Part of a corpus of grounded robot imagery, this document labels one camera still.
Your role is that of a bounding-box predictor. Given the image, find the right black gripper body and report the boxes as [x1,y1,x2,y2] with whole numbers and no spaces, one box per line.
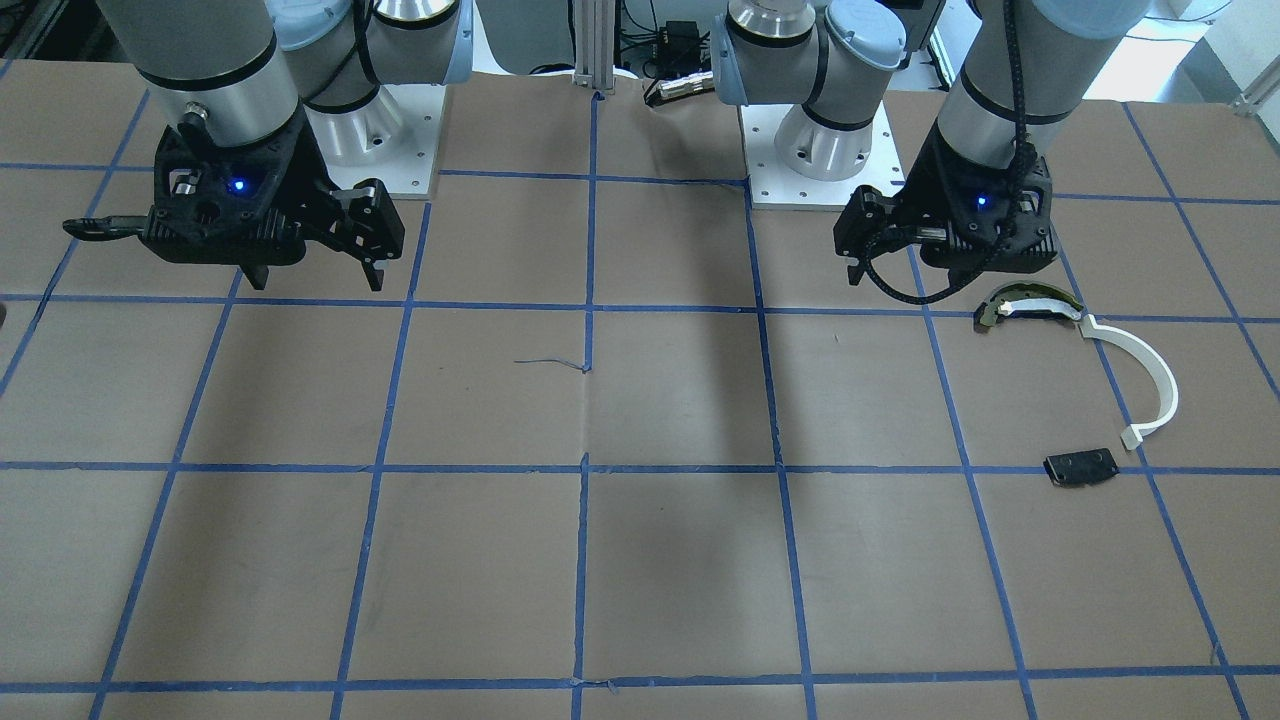
[140,105,404,269]

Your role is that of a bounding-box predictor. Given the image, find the black brake pad plate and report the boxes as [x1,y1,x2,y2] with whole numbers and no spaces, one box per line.
[1043,448,1119,488]

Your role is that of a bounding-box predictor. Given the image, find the green curved brake shoe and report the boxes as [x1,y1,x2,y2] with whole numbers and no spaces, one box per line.
[973,282,1085,333]

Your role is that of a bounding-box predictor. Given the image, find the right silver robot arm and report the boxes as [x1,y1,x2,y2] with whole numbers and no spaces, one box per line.
[64,1,475,291]

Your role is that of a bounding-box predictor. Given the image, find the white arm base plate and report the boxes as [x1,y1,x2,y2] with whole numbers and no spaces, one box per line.
[739,105,905,211]
[306,85,448,200]

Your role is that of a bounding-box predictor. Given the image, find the white curved plastic bracket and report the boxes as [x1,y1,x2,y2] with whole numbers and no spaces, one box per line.
[1078,313,1181,451]

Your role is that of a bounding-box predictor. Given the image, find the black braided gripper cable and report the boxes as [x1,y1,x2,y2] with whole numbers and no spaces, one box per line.
[861,0,1043,305]

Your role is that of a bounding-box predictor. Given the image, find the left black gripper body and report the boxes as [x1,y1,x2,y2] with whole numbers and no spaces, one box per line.
[835,128,1059,274]

